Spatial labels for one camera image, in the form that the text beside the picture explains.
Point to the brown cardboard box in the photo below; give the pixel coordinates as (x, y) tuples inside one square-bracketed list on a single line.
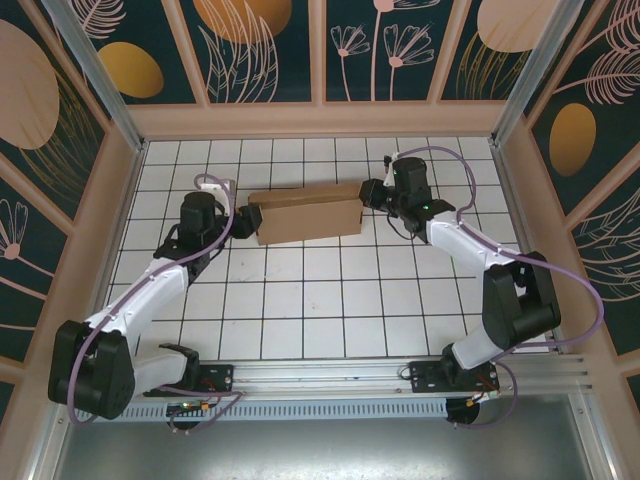
[(310, 220)]

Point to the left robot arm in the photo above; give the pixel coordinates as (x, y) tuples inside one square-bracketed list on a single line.
[(145, 295)]

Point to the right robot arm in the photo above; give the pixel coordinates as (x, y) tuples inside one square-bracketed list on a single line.
[(520, 305)]

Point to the small circuit board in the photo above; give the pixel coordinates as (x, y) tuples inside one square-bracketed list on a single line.
[(187, 407)]

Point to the grey metal sheet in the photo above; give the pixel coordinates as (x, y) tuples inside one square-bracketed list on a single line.
[(320, 450)]

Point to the aluminium side rail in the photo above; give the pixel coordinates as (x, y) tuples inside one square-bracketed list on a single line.
[(100, 300), (530, 240)]

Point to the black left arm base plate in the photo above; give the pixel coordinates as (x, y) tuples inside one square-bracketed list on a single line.
[(220, 375)]

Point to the aluminium frame post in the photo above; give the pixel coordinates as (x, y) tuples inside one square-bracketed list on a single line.
[(100, 80), (530, 70)]

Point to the aluminium mounting rail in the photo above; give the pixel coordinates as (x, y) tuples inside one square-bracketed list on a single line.
[(320, 375)]

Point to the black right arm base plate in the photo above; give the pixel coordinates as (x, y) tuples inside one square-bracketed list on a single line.
[(425, 377)]

